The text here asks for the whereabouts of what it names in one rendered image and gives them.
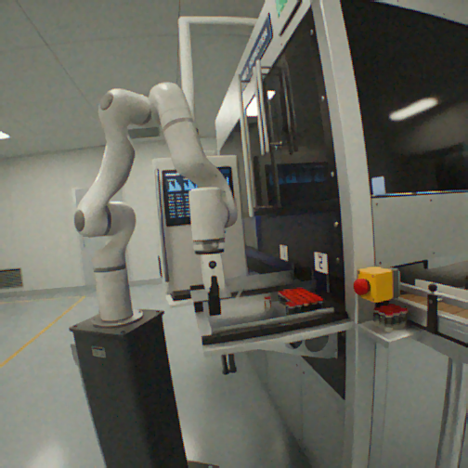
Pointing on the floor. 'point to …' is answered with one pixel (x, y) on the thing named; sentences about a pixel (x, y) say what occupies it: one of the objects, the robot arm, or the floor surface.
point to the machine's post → (350, 224)
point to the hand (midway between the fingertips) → (214, 307)
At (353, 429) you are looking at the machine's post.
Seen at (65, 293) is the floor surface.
